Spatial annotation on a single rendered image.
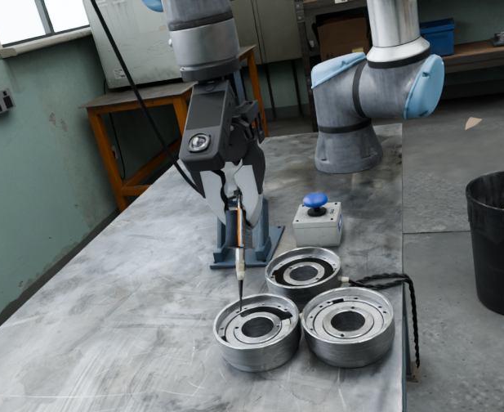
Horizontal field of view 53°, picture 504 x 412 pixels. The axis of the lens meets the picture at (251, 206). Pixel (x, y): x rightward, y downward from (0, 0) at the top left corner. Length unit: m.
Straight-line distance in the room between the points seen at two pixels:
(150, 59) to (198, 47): 2.35
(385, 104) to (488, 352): 1.05
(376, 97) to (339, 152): 0.15
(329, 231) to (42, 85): 2.21
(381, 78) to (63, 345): 0.71
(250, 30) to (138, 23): 1.73
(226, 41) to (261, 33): 3.89
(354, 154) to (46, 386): 0.72
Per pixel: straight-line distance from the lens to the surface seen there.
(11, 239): 2.54
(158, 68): 2.91
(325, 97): 1.07
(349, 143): 1.09
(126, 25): 2.95
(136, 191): 2.96
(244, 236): 0.63
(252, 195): 0.62
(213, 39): 0.57
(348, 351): 0.57
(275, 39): 4.44
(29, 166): 2.66
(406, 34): 0.99
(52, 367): 0.74
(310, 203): 0.81
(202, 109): 0.57
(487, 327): 1.93
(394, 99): 1.00
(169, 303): 0.77
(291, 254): 0.74
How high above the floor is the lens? 1.20
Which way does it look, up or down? 23 degrees down
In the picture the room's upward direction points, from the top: 12 degrees counter-clockwise
